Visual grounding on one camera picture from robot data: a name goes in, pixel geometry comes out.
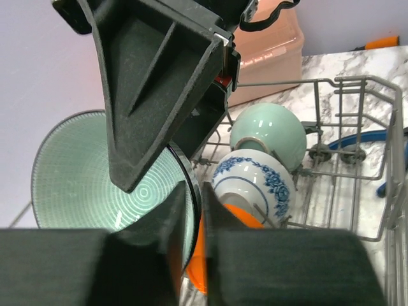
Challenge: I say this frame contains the pink translucent plastic storage box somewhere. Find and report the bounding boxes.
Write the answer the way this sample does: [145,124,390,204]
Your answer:
[228,8,304,107]

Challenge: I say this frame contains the blue handled pliers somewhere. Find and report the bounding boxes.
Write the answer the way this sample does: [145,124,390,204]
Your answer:
[328,127,408,199]

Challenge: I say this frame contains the grey wire dish rack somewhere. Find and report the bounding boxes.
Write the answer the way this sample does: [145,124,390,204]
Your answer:
[9,75,408,306]

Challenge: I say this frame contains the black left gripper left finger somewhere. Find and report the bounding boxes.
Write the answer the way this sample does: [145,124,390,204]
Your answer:
[1,182,186,305]

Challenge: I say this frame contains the mint green ceramic bowl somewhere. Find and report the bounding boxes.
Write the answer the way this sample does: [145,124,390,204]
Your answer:
[229,103,307,171]

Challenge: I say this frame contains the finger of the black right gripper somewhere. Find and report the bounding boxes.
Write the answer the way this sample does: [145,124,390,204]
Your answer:
[80,1,223,192]

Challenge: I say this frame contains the orange bowl white inside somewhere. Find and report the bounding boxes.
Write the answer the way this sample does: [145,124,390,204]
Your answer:
[186,204,263,296]

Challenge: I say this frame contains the teal ringed dark rim bowl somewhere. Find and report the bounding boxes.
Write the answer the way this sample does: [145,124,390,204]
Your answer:
[31,110,201,266]

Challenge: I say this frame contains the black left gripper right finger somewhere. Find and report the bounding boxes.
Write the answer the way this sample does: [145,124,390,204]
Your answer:
[202,182,386,305]

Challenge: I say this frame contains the orange black tool handle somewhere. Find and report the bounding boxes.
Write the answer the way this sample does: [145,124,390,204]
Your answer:
[353,36,400,51]

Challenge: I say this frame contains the white blue floral bowl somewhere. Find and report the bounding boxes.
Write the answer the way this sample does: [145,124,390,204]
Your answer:
[211,149,296,227]

